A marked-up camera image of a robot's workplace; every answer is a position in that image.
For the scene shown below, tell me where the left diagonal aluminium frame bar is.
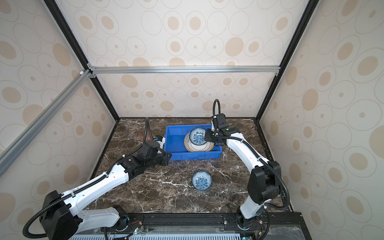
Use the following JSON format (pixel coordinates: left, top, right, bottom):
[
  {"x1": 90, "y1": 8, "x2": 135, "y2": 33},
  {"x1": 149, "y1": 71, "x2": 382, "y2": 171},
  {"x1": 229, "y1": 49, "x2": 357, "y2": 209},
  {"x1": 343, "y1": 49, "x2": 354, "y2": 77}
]
[{"x1": 1, "y1": 69, "x2": 91, "y2": 175}]

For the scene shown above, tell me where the dotted yellow rim plate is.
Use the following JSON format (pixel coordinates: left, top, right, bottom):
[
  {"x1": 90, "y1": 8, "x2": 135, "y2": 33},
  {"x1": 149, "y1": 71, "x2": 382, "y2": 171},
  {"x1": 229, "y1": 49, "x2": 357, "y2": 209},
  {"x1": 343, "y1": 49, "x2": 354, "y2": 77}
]
[{"x1": 184, "y1": 133, "x2": 215, "y2": 152}]

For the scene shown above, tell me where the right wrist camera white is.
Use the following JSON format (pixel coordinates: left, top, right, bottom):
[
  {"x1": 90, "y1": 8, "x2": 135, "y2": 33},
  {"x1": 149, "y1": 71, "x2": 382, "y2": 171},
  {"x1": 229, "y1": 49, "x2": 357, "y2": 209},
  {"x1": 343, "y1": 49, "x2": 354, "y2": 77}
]
[{"x1": 212, "y1": 116, "x2": 217, "y2": 131}]

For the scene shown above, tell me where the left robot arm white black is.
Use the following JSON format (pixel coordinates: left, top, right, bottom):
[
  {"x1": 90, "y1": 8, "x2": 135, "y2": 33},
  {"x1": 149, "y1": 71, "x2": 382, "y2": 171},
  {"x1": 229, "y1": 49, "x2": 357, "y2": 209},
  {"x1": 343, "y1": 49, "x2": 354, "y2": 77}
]
[{"x1": 23, "y1": 135, "x2": 172, "y2": 240}]

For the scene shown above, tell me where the pink transparent cup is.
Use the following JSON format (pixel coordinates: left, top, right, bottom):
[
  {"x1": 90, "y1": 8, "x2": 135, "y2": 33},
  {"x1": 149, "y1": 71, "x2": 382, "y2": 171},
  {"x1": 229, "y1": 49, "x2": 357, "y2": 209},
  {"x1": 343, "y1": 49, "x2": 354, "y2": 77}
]
[{"x1": 138, "y1": 129, "x2": 148, "y2": 142}]

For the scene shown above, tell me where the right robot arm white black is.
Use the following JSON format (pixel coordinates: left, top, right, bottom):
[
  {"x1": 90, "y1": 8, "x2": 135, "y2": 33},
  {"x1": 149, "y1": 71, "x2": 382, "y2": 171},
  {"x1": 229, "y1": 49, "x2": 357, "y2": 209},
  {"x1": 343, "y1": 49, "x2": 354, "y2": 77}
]
[{"x1": 205, "y1": 99, "x2": 290, "y2": 230}]

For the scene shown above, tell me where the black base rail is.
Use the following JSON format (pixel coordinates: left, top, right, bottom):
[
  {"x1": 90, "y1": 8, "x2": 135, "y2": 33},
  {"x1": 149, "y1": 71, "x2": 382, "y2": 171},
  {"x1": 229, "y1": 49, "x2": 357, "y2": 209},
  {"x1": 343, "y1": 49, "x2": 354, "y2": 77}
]
[{"x1": 69, "y1": 211, "x2": 311, "y2": 240}]

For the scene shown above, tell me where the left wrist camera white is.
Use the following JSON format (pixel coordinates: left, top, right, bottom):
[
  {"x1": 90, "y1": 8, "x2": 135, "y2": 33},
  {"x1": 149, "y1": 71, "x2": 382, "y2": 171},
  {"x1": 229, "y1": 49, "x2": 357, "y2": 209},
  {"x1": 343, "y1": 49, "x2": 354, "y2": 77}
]
[{"x1": 155, "y1": 135, "x2": 166, "y2": 149}]

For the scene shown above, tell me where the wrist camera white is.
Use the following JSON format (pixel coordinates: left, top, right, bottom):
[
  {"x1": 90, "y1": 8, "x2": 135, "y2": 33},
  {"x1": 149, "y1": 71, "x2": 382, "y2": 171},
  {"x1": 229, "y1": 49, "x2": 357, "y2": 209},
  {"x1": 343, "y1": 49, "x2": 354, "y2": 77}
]
[
  {"x1": 155, "y1": 135, "x2": 166, "y2": 149},
  {"x1": 212, "y1": 116, "x2": 217, "y2": 131}
]

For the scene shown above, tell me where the blue plastic bin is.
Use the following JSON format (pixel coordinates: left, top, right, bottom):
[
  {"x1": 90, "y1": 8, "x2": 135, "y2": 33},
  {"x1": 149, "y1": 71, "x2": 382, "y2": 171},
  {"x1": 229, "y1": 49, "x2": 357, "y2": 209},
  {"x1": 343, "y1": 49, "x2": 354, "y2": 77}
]
[{"x1": 164, "y1": 124, "x2": 223, "y2": 161}]

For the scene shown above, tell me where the blue floral ceramic bowl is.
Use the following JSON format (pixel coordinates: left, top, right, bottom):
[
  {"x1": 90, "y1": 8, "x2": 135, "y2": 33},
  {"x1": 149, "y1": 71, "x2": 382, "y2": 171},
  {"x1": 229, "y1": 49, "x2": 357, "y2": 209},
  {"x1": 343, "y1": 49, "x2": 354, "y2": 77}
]
[{"x1": 189, "y1": 127, "x2": 207, "y2": 146}]

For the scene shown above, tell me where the horizontal aluminium frame bar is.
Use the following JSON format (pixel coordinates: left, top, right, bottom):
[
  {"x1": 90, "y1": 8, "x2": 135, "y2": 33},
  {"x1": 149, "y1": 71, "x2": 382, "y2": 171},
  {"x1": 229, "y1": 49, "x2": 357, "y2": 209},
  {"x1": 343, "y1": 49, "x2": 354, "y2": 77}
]
[{"x1": 91, "y1": 66, "x2": 280, "y2": 74}]

